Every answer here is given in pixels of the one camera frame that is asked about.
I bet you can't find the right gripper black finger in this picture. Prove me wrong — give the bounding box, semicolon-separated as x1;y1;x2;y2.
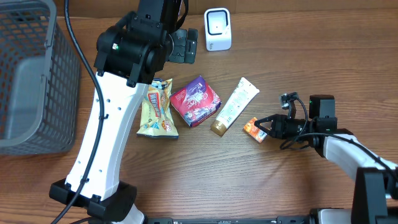
254;114;279;124
254;123;271;135

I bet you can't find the orange tissue pack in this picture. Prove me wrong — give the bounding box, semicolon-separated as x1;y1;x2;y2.
243;117;267;143

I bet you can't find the white tube gold cap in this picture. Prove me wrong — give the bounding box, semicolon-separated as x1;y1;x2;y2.
211;77;259;136

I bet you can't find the red purple pad pack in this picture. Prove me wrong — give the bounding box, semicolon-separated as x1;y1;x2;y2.
170;76;222;128

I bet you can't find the yellow snack bag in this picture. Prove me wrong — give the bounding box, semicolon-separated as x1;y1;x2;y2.
136;78;179;139

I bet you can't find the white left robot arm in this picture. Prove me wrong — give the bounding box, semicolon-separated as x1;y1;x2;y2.
49;0;198;224

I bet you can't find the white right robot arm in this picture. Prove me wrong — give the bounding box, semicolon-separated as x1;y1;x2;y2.
254;92;397;224

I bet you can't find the white barcode scanner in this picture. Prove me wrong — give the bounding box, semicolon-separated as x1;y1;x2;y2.
204;7;232;52

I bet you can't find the dark grey plastic basket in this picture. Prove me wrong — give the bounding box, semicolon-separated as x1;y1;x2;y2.
1;0;81;155

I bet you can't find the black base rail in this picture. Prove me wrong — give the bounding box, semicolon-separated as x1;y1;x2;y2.
144;215;316;224

